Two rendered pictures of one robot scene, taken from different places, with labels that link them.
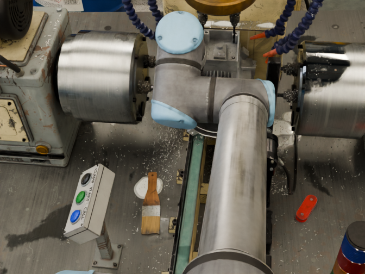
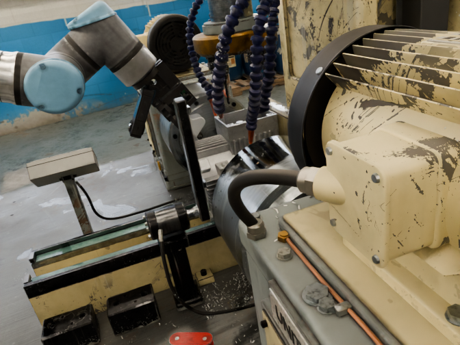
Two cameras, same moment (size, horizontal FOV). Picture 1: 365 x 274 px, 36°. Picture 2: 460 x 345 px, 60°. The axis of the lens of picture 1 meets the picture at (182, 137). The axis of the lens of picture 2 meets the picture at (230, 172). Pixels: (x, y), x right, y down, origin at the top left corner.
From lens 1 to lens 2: 132 cm
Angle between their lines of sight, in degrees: 56
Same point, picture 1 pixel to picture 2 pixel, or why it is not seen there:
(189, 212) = (110, 235)
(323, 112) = (221, 210)
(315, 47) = (284, 139)
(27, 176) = (152, 183)
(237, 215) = not seen: outside the picture
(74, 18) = not seen: hidden behind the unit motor
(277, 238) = (140, 335)
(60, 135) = (165, 158)
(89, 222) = (33, 165)
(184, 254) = (61, 251)
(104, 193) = (68, 163)
